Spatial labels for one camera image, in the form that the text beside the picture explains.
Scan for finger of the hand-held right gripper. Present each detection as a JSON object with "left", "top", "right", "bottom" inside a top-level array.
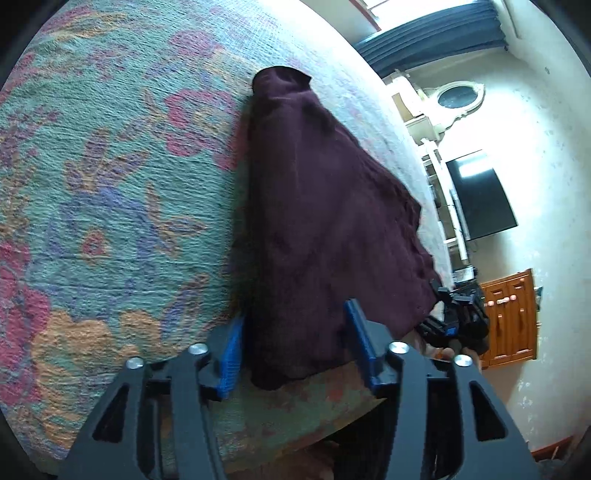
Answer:
[{"left": 416, "top": 316, "right": 460, "bottom": 347}]

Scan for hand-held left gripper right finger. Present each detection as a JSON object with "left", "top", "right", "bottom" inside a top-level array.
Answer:
[{"left": 344, "top": 299, "right": 541, "bottom": 480}]

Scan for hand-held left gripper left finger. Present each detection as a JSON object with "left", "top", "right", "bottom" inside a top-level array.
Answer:
[{"left": 60, "top": 315, "right": 246, "bottom": 480}]

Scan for dark maroon pants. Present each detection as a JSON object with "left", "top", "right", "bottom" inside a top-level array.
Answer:
[{"left": 245, "top": 66, "right": 437, "bottom": 391}]

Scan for wooden cabinet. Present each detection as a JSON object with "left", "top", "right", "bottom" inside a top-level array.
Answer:
[{"left": 480, "top": 270, "right": 539, "bottom": 368}]

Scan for white TV cabinet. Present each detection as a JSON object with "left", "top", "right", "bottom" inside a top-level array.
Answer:
[{"left": 418, "top": 138, "right": 476, "bottom": 278}]

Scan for black television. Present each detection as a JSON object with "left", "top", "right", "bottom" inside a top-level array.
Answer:
[{"left": 445, "top": 150, "right": 519, "bottom": 241}]

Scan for floral blanket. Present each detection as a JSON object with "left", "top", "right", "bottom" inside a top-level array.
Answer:
[{"left": 0, "top": 0, "right": 453, "bottom": 462}]

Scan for white ornate dresser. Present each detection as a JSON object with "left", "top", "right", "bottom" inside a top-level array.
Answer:
[{"left": 385, "top": 69, "right": 486, "bottom": 145}]

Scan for blue curtain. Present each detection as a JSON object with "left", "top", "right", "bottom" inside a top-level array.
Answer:
[{"left": 355, "top": 0, "right": 509, "bottom": 77}]

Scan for window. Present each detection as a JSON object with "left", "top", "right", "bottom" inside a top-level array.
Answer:
[{"left": 348, "top": 0, "right": 485, "bottom": 19}]

